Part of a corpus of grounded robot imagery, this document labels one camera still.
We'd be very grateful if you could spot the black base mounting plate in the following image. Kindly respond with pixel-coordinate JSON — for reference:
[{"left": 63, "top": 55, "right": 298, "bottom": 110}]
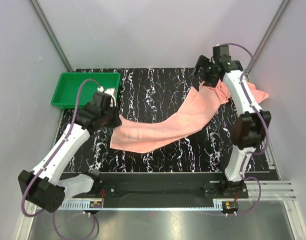
[{"left": 99, "top": 172, "right": 249, "bottom": 200}]

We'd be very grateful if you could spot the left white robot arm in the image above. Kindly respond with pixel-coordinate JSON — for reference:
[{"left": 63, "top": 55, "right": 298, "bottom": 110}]
[{"left": 18, "top": 88, "right": 121, "bottom": 213}]

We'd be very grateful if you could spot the front aluminium rail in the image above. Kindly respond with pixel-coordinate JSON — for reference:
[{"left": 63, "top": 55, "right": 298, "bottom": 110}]
[{"left": 57, "top": 179, "right": 296, "bottom": 211}]

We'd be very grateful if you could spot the green plastic tray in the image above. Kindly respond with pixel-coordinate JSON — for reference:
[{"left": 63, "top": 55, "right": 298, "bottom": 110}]
[{"left": 51, "top": 72, "right": 121, "bottom": 109}]

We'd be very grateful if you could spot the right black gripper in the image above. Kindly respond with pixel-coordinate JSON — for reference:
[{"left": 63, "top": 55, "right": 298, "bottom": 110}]
[{"left": 188, "top": 56, "right": 219, "bottom": 89}]

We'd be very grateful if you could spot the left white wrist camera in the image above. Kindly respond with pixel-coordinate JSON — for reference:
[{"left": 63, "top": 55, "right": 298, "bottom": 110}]
[{"left": 97, "top": 86, "right": 117, "bottom": 107}]

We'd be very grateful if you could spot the right aluminium frame post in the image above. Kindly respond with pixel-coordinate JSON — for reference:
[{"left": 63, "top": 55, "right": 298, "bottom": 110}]
[{"left": 247, "top": 0, "right": 291, "bottom": 73}]

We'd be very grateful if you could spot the aluminium frame post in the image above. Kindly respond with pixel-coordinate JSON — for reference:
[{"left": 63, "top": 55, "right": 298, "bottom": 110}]
[
  {"left": 29, "top": 0, "right": 74, "bottom": 72},
  {"left": 247, "top": 0, "right": 291, "bottom": 73}
]

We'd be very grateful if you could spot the pink towel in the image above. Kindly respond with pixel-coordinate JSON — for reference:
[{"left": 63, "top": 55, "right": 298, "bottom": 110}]
[
  {"left": 110, "top": 82, "right": 230, "bottom": 154},
  {"left": 216, "top": 81, "right": 269, "bottom": 104}
]

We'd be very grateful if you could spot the crumpled pink towel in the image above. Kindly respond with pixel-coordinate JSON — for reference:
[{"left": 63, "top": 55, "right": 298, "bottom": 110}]
[{"left": 216, "top": 81, "right": 269, "bottom": 104}]

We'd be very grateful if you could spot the left aluminium frame post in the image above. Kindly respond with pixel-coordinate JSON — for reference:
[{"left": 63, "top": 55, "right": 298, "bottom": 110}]
[{"left": 29, "top": 0, "right": 74, "bottom": 72}]

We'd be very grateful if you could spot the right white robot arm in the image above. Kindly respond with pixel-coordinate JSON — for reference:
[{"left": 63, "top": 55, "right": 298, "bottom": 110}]
[{"left": 193, "top": 43, "right": 272, "bottom": 198}]

